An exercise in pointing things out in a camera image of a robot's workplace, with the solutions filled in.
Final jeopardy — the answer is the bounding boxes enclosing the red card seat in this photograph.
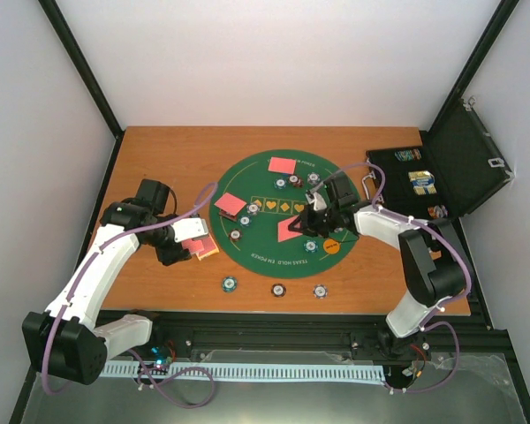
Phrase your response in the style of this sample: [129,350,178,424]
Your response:
[214,193,246,216]
[268,156,297,175]
[277,216,302,243]

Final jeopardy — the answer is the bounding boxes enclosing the red backed card deck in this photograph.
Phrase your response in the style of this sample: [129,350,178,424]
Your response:
[181,237,216,256]

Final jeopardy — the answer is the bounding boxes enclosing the orange big blind button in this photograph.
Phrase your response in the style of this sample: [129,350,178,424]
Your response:
[322,238,341,255]

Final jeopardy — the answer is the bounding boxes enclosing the green 50 chip top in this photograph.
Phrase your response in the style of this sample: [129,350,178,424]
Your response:
[274,178,287,190]

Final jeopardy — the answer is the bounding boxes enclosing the brown 100 chip top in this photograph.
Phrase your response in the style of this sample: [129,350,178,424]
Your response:
[288,174,304,187]

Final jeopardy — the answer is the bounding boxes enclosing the red card top seat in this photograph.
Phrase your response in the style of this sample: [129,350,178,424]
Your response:
[268,156,297,175]

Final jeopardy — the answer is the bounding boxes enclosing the triangular all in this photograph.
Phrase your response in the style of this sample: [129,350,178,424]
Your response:
[219,211,238,222]

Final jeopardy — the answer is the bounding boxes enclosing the brown 100 chip stack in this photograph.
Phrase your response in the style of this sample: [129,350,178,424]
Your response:
[271,284,286,298]

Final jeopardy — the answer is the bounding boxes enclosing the green blue 50 chip stack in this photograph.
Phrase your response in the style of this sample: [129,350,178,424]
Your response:
[222,276,238,293]

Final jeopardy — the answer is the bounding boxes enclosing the blue white chip stack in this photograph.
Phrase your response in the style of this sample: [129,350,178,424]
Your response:
[313,284,328,299]

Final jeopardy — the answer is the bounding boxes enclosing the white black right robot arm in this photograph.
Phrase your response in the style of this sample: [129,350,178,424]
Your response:
[288,170,474,359]

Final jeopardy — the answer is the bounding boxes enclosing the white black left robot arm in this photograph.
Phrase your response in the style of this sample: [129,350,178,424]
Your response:
[22,179,208,385]

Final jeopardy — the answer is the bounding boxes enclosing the yellow playing card box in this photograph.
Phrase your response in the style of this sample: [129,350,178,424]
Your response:
[196,247,219,261]

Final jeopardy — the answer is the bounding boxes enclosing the round green poker mat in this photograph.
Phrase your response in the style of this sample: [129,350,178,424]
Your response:
[209,149,358,279]

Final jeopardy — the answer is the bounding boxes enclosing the blue gold card deck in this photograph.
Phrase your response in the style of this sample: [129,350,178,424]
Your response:
[408,170,437,195]

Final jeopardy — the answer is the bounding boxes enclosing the chips row in case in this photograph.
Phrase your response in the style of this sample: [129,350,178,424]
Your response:
[394,148,421,162]

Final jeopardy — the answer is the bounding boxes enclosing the red white chips in case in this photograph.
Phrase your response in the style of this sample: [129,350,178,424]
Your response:
[428,205,449,219]

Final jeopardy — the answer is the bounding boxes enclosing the black poker case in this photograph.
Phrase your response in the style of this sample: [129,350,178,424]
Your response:
[367,98,514,219]

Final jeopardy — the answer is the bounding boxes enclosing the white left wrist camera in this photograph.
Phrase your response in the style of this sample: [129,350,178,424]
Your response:
[170,217,208,243]

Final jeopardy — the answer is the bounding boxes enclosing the silver case handle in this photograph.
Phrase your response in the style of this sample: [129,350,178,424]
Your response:
[361,172,375,201]

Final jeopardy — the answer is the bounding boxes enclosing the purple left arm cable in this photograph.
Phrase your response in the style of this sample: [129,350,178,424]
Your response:
[40,181,220,407]

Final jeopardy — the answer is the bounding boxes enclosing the black aluminium frame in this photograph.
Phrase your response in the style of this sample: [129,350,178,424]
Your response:
[22,1,530,423]

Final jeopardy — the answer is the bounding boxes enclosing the light blue cable duct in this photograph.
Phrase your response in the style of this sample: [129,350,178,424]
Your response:
[100,360,385,385]

